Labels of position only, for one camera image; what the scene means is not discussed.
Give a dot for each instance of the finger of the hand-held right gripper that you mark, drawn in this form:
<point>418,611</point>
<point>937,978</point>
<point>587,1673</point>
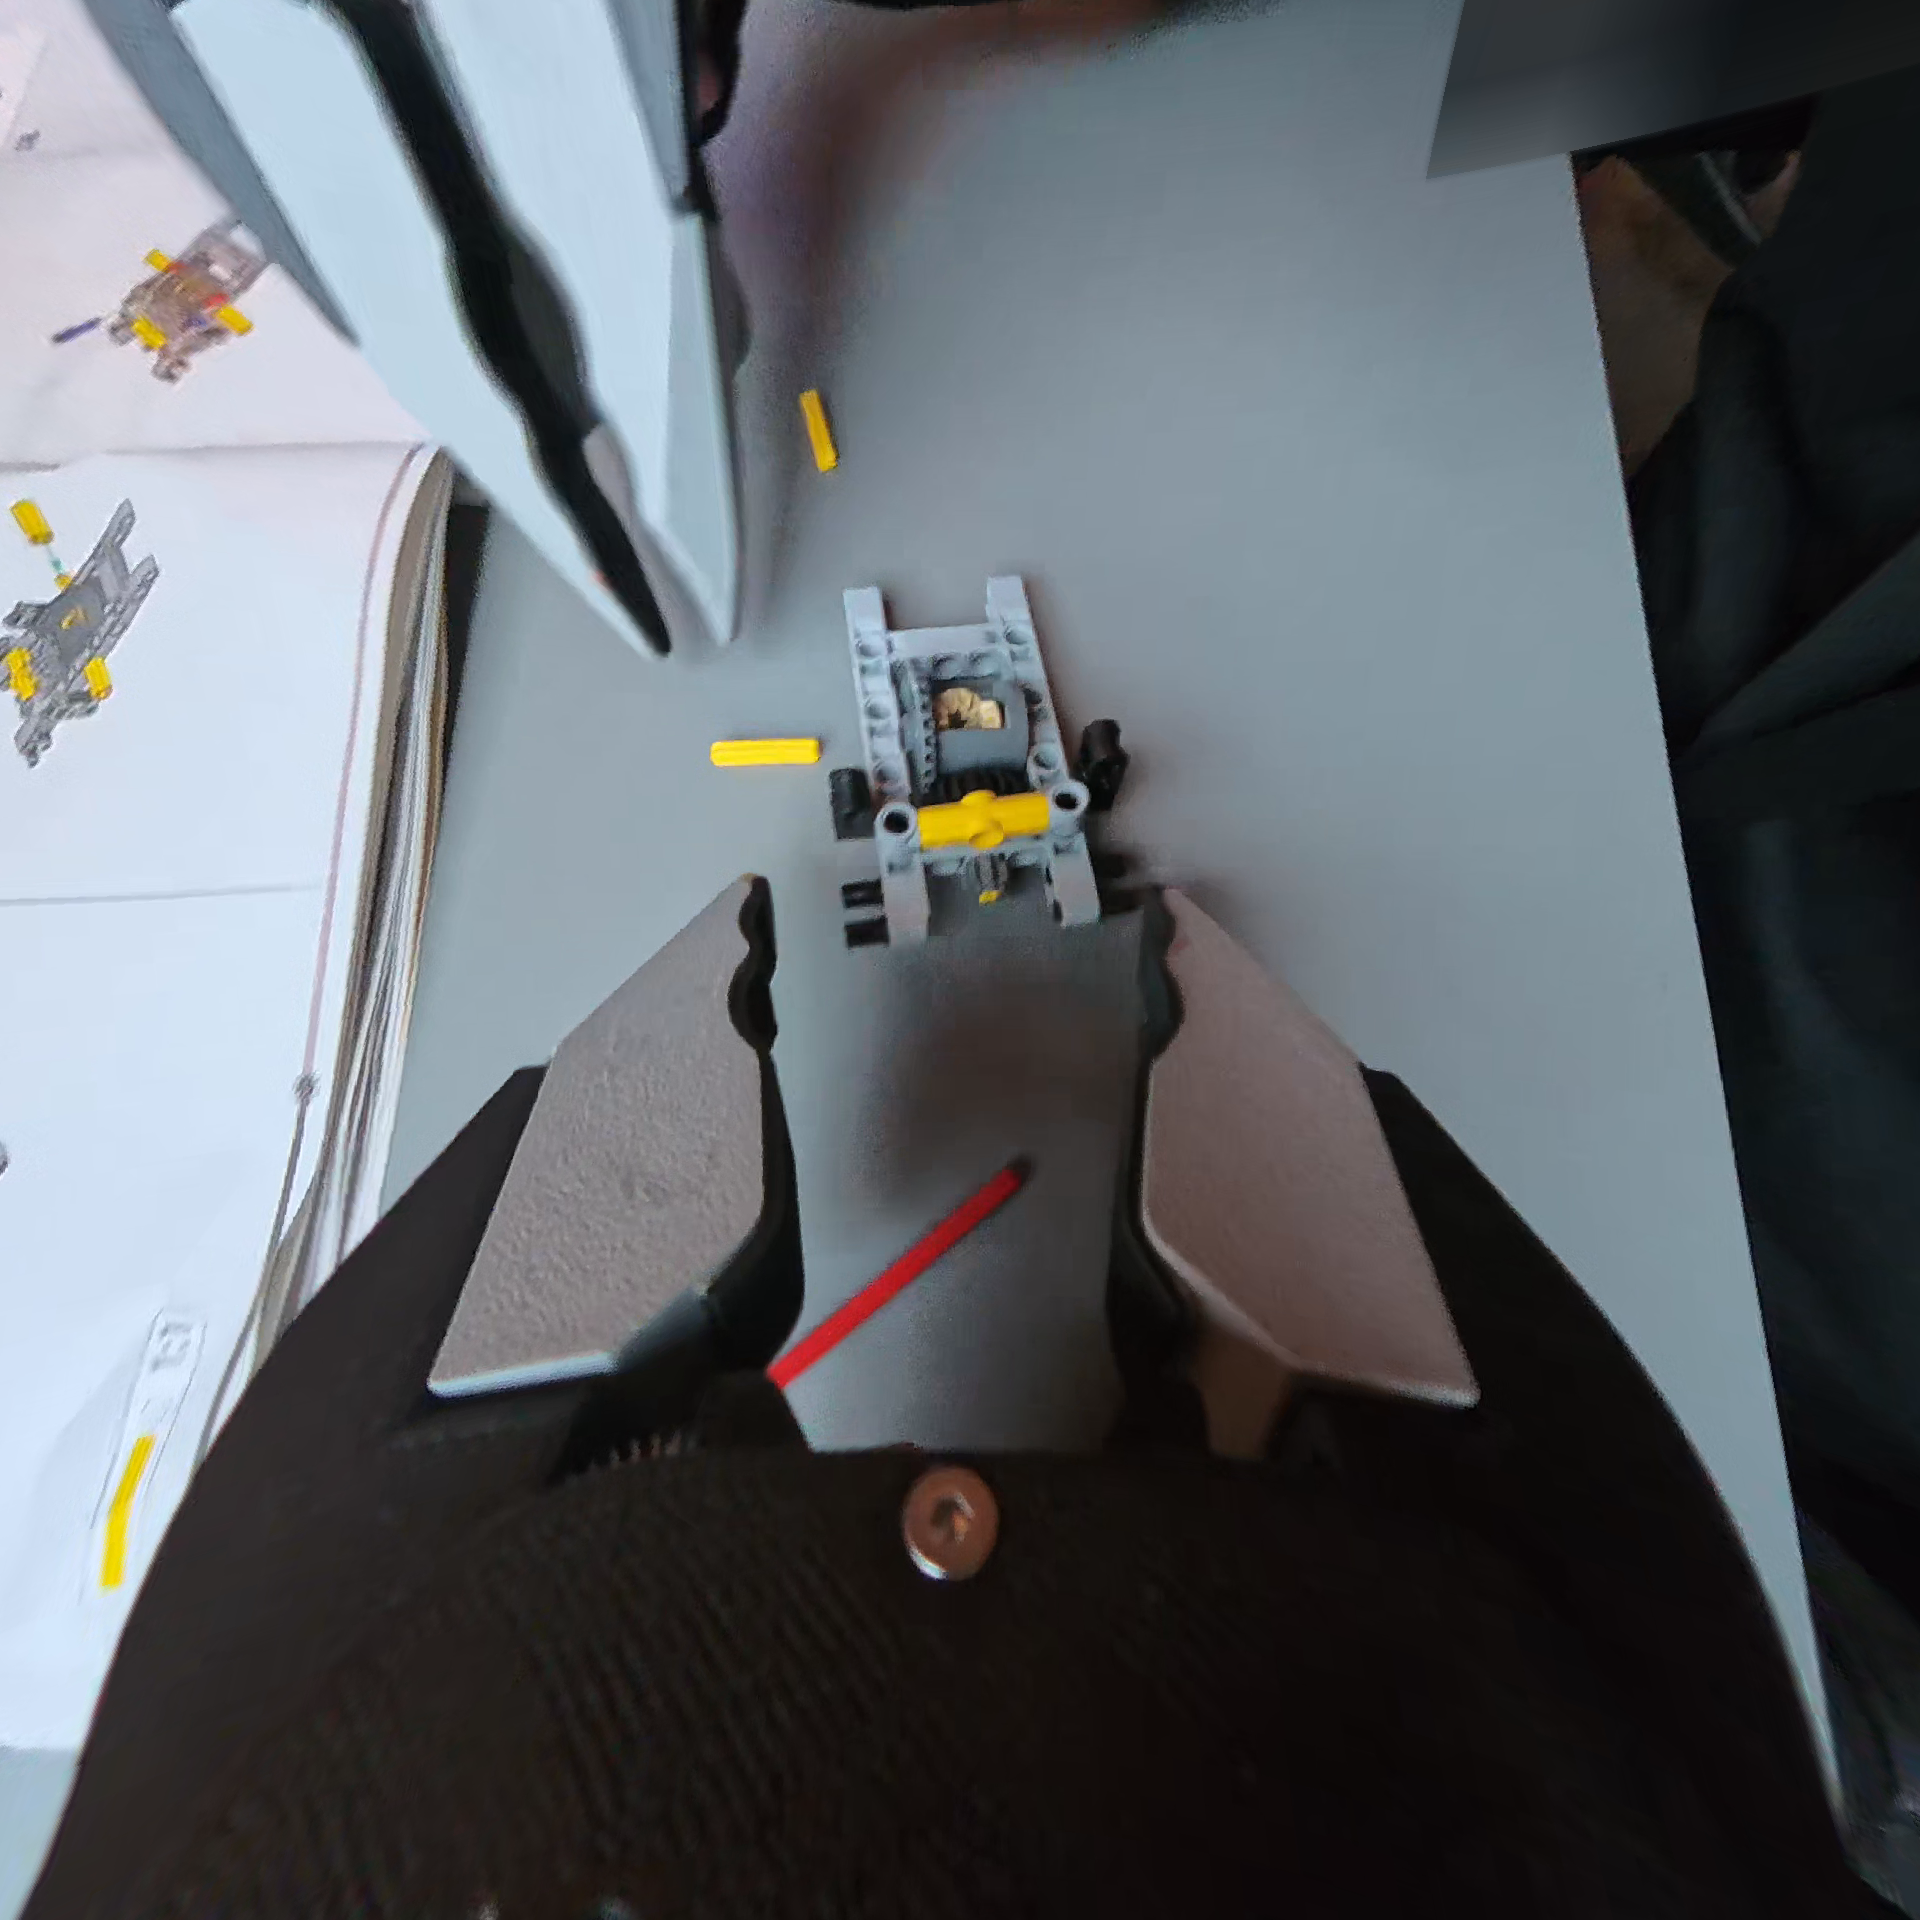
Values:
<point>630,224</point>
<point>343,224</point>

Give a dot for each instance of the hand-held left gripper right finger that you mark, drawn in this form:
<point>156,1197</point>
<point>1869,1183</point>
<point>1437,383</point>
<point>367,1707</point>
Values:
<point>1290,1201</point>

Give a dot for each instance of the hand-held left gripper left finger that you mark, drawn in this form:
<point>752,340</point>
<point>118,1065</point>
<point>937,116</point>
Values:
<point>630,1185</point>

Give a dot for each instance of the yellow lego axle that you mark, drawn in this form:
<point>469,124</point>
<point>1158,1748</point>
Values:
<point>819,429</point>
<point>764,751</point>

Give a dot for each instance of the grey lego frame assembly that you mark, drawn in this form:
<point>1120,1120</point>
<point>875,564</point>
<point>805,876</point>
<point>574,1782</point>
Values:
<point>870,675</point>

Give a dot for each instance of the grey lego differential housing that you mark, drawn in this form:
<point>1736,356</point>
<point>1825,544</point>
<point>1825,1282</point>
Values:
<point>968,719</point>

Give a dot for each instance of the tan lego bevel gear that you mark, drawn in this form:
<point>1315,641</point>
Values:
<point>968,705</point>

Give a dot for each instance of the red lego axle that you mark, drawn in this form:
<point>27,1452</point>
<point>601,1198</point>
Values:
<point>900,1275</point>

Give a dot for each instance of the lego instruction booklet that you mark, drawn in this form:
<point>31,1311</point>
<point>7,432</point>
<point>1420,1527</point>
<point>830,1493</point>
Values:
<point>150,900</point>

